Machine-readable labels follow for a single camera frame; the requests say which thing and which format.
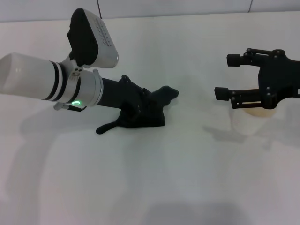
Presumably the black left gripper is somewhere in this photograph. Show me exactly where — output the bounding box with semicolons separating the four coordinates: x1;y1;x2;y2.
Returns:
97;75;151;128

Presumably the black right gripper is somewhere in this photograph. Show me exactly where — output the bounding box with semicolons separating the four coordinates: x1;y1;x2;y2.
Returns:
214;47;300;110

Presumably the dark blue rag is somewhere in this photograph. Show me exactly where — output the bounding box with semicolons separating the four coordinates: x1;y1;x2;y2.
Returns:
96;85;180;135

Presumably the white paper cup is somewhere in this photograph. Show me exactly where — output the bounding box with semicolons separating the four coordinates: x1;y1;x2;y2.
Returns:
231;107;278;137

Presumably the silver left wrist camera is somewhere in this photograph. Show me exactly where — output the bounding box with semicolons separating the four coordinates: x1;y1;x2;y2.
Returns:
67;7;119;69

